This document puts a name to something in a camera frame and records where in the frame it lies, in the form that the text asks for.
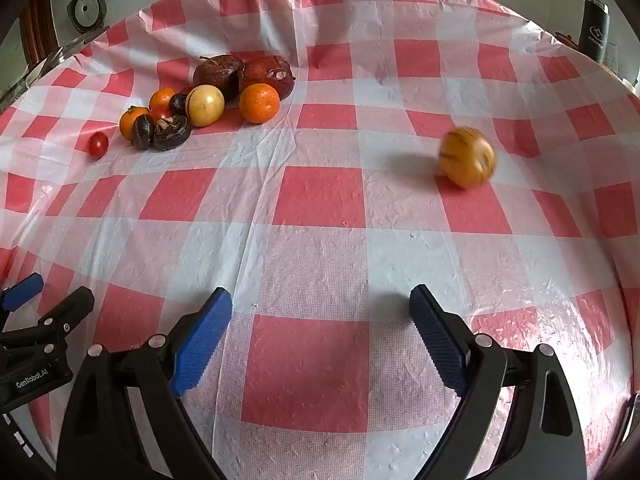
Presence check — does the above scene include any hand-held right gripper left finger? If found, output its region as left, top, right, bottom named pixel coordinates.
left=56, top=287, right=233, bottom=480

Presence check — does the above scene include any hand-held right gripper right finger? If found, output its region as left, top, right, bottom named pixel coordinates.
left=409, top=284, right=587, bottom=480

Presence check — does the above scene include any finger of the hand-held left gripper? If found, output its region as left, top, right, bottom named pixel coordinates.
left=0, top=286, right=96, bottom=357
left=0, top=272, right=45, bottom=313

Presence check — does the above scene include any orange-yellow striped melon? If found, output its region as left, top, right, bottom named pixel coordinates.
left=438, top=126, right=497, bottom=190

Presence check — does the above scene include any pale yellow round melon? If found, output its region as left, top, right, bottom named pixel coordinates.
left=184, top=84, right=225, bottom=128

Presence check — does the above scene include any dark red pomegranate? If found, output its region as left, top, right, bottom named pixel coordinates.
left=237, top=56, right=296, bottom=101
left=193, top=55, right=245, bottom=102

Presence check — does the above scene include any red white checkered tablecloth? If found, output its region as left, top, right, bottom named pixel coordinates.
left=0, top=0, right=640, bottom=480

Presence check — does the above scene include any small orange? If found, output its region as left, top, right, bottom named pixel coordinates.
left=119, top=105, right=151, bottom=142
left=149, top=88, right=178, bottom=111

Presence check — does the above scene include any split dark purple fruit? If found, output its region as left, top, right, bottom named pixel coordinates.
left=151, top=115, right=193, bottom=151

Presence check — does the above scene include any large orange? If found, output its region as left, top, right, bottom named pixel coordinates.
left=238, top=83, right=281, bottom=125

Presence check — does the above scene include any round dial scale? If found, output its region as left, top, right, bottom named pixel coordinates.
left=66, top=0, right=108, bottom=33

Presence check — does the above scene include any black bottle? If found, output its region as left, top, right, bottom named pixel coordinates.
left=580, top=0, right=610, bottom=63

